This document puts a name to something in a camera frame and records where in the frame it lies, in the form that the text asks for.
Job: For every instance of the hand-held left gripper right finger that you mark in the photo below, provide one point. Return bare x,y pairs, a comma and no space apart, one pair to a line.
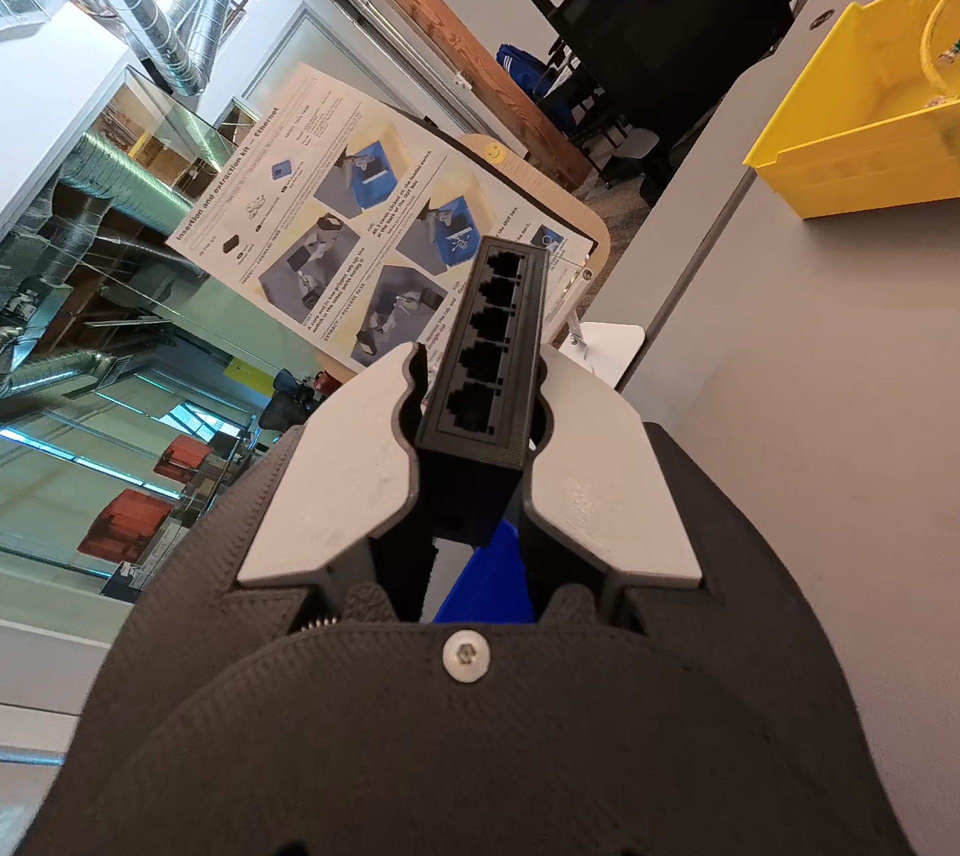
607,496

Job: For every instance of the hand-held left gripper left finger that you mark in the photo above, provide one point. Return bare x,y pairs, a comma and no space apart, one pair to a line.
337,488

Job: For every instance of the black ethernet switch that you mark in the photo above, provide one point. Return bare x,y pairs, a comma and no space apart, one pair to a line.
480,481

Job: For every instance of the blue plastic bin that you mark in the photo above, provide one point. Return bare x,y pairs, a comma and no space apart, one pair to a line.
487,586

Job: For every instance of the yellow plastic bin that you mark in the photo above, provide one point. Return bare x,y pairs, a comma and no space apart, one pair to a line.
862,143

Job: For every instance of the small yellow sign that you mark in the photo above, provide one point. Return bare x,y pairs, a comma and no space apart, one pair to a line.
247,374

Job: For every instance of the white stand base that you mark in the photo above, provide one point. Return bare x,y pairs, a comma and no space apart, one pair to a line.
615,346

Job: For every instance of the red storage case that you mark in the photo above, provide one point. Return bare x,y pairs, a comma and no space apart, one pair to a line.
184,458
127,522

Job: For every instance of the clear poster holder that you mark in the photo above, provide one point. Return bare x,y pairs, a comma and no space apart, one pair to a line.
566,301

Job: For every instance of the printed instruction poster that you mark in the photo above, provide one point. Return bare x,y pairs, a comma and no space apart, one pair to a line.
337,196

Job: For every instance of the yellow smiley sticker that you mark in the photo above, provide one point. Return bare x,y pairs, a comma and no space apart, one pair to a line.
493,152

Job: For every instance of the blue jacket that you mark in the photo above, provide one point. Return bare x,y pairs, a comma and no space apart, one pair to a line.
525,72

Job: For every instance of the black mesh office chair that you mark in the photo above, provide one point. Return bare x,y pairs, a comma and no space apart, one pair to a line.
675,8

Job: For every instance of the wooden post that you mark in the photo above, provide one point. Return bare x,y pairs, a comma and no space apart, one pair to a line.
450,31

